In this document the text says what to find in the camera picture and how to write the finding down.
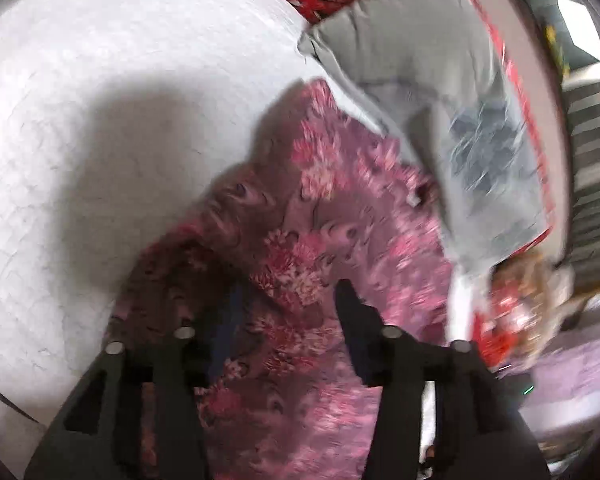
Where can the plastic bag of plush toys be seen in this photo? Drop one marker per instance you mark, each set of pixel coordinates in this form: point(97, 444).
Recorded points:
point(520, 300)

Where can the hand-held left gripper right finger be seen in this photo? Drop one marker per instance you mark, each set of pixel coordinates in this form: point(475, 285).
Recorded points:
point(356, 332)

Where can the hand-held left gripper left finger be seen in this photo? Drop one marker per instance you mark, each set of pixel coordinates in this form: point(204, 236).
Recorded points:
point(228, 320)

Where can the white quilted bedspread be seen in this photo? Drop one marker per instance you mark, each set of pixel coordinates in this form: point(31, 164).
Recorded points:
point(80, 135)

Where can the pale lilac quilted blanket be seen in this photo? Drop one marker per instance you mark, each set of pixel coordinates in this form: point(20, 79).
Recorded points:
point(575, 365)

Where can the grey floral pillow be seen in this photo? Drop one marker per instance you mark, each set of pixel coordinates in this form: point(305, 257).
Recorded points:
point(405, 50)

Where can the bright window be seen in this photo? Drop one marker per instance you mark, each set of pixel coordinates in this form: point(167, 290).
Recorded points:
point(577, 22)

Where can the purple floral garment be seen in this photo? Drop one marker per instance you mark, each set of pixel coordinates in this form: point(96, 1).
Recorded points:
point(300, 240)

